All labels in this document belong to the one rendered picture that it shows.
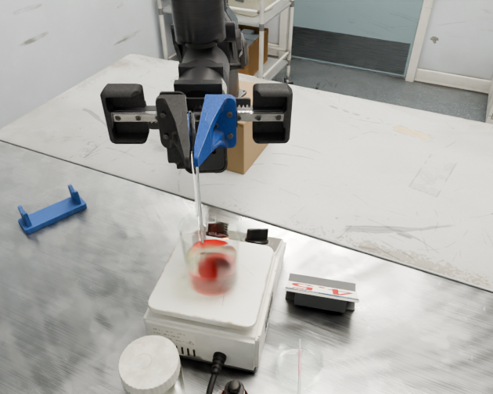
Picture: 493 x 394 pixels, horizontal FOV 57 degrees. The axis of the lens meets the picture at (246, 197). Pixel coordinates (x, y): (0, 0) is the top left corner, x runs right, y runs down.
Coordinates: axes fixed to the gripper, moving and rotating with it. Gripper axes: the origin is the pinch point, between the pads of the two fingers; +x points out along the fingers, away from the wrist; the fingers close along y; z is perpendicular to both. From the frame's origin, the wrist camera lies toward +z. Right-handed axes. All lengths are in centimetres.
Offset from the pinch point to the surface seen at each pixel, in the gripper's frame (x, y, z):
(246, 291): 3.9, -4.8, 16.9
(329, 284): -4.0, -16.1, 25.3
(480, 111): -217, -154, 117
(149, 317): 5.8, 5.8, 18.9
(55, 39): -164, 78, 51
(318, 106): -55, -21, 26
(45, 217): -17.2, 26.3, 24.8
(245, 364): 8.8, -4.6, 23.4
